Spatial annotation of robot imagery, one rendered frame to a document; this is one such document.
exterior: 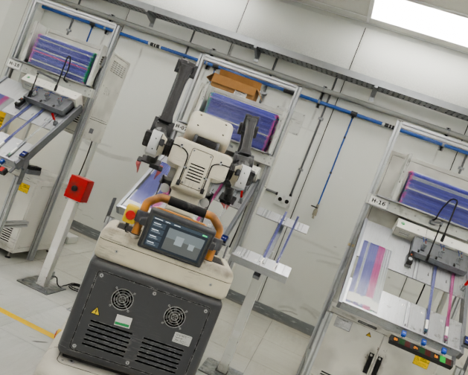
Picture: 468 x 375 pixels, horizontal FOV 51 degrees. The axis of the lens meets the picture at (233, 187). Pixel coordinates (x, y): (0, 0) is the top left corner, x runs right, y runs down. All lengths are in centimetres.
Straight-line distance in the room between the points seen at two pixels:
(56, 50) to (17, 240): 144
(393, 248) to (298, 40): 258
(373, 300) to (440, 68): 276
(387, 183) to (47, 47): 269
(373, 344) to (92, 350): 184
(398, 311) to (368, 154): 219
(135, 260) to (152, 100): 352
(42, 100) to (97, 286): 218
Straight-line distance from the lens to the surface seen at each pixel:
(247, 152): 249
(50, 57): 407
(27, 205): 382
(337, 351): 328
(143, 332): 199
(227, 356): 318
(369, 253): 317
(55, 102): 386
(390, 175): 353
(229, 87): 385
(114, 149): 536
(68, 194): 344
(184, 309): 196
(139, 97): 534
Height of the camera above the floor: 117
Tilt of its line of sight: 1 degrees down
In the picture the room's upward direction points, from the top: 21 degrees clockwise
